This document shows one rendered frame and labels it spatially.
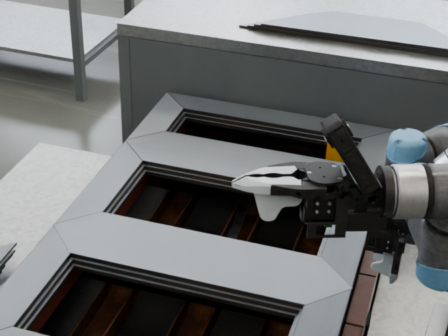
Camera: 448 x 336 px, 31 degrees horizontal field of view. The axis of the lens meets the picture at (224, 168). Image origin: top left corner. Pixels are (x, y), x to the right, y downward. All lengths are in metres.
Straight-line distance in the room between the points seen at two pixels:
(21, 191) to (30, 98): 2.22
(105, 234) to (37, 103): 2.57
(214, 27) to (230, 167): 0.56
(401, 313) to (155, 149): 0.82
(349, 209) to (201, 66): 1.57
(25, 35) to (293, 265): 3.13
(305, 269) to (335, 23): 1.00
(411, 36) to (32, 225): 1.27
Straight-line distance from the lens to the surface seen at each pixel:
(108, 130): 4.21
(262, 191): 1.07
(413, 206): 1.11
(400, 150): 1.62
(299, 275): 1.90
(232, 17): 2.73
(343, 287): 1.88
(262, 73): 2.57
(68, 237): 2.02
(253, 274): 1.89
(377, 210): 1.12
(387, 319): 2.08
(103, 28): 4.83
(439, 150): 1.69
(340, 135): 1.06
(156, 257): 1.93
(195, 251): 1.95
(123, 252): 1.95
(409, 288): 2.18
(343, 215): 1.09
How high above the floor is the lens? 2.04
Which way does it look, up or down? 32 degrees down
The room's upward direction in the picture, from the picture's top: 2 degrees clockwise
